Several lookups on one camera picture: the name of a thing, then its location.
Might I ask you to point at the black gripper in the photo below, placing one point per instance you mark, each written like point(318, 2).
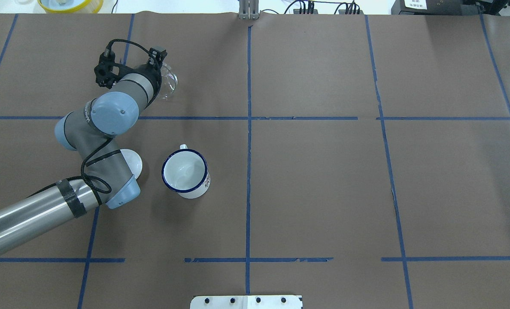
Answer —
point(153, 77)

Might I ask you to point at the clear glass funnel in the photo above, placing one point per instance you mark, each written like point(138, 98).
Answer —
point(169, 82)

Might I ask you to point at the white ceramic lid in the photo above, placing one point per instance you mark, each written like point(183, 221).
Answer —
point(133, 161)

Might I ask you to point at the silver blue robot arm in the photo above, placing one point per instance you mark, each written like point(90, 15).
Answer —
point(105, 178)

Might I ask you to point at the yellow tape roll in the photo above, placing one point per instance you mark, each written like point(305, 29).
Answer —
point(71, 6)

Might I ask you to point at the white enamel mug blue rim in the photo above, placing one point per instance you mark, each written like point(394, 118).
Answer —
point(185, 171)

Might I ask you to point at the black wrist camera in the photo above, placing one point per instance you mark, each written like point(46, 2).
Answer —
point(107, 71)

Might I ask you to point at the aluminium frame post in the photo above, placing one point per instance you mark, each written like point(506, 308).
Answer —
point(249, 9)

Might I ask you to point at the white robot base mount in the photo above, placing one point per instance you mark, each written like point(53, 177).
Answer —
point(247, 302)

